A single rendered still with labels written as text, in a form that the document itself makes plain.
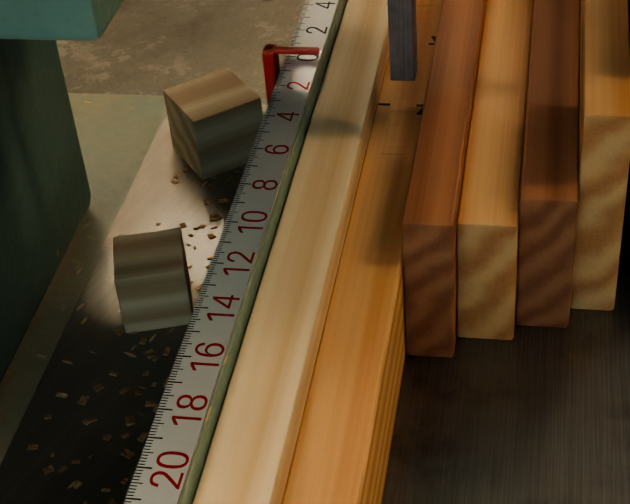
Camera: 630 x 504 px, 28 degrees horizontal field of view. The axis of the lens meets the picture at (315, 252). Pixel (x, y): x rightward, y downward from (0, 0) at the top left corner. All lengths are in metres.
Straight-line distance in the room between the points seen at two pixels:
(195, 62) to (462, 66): 1.96
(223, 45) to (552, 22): 1.98
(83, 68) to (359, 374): 2.11
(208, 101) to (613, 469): 0.36
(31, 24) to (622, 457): 0.22
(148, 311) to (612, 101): 0.27
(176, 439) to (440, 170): 0.13
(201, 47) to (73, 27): 2.05
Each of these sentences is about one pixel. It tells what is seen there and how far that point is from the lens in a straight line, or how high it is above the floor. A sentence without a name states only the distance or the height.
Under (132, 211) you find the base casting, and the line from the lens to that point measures 0.67.
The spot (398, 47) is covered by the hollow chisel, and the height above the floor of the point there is 0.96.
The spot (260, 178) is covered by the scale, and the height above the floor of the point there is 0.96.
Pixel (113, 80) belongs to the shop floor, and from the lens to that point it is 2.39.
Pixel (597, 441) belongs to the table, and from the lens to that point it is 0.39.
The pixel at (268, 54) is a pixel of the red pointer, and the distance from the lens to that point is 0.47.
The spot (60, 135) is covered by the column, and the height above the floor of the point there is 0.86.
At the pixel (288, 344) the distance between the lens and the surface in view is 0.35.
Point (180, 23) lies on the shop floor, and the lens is 2.55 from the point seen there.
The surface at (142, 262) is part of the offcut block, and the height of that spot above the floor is 0.83.
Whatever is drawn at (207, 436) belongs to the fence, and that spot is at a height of 0.95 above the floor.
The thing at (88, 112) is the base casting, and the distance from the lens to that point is 0.76.
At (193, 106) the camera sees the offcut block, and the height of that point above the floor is 0.84.
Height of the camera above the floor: 1.19
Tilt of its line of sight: 39 degrees down
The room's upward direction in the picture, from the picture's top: 5 degrees counter-clockwise
